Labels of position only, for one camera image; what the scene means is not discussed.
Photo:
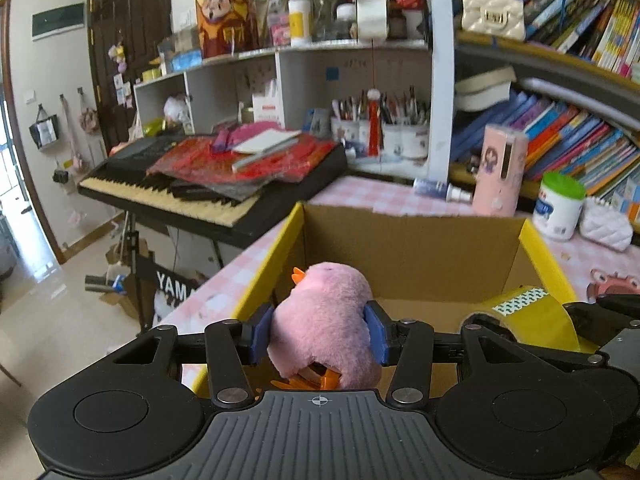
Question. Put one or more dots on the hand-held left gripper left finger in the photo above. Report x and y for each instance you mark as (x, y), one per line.
(259, 335)

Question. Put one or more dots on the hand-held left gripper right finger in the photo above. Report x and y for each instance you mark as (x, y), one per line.
(377, 336)

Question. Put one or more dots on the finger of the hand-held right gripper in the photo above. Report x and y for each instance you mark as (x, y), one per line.
(600, 312)
(575, 355)

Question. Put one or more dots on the yellow tape roll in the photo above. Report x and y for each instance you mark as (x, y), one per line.
(540, 315)

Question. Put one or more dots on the pink plush toy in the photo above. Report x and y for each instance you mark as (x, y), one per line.
(320, 320)

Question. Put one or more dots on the cardboard box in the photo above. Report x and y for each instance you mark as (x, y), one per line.
(410, 250)

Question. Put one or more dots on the white quilted purse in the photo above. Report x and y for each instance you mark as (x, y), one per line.
(605, 225)

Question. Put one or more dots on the white jar green lid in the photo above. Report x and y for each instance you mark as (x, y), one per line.
(557, 210)

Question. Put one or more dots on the pink checkered tablecloth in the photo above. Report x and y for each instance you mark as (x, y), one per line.
(370, 195)

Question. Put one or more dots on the black keyboard stand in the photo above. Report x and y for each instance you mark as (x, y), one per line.
(132, 260)

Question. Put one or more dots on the blue spray bottle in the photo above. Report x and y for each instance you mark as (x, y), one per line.
(432, 187)

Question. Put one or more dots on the clutter on floor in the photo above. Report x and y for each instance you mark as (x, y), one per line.
(107, 280)

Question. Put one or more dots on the long row of colourful books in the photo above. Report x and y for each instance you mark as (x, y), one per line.
(575, 145)

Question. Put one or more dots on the pink humidifier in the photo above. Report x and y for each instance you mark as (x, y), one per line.
(500, 175)

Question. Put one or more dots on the thin grey book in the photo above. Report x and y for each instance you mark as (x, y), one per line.
(260, 159)

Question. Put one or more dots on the black electronic keyboard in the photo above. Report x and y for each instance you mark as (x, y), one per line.
(150, 196)

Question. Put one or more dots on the white notebook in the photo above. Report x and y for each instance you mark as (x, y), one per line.
(265, 141)

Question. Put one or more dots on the white pen holder cup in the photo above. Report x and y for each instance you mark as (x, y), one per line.
(350, 132)
(407, 142)

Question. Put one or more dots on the magenta purple pouch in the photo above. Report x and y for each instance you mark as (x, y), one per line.
(225, 139)

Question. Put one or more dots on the red tassel ornament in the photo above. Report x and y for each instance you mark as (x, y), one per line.
(374, 125)

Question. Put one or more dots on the blue photo card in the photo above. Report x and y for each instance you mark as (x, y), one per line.
(316, 121)

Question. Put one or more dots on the white paper bag red label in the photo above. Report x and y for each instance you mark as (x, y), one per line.
(268, 107)

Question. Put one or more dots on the bunch of pens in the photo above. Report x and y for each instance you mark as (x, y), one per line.
(395, 107)

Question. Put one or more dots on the white plastic bag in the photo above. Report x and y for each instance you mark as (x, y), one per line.
(177, 112)

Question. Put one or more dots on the small black hanging bag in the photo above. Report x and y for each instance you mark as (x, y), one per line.
(61, 176)

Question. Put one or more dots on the wooden bookshelf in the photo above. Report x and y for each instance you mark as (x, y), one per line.
(550, 62)

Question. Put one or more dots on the white shelf unit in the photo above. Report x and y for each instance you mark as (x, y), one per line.
(310, 75)

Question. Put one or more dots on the pink hanging bag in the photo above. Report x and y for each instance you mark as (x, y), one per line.
(89, 119)

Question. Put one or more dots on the blue tissue pack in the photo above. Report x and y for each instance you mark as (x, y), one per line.
(185, 61)

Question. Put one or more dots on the grey hanging tote bag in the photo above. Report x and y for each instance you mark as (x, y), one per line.
(44, 130)

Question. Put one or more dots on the slanted row of books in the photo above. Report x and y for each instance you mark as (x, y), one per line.
(585, 15)

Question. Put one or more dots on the pink container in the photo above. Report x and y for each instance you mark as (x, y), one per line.
(278, 30)

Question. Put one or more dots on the white bottle yellow label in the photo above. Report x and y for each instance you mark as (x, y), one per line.
(300, 22)

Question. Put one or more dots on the cartoon figure gift box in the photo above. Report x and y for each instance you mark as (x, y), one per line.
(225, 20)

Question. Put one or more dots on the dark wooden door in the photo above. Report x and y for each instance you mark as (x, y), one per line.
(135, 35)

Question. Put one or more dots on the white light switch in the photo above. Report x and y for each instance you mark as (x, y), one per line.
(29, 95)

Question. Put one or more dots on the green wall board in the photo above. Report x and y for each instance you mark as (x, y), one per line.
(57, 21)

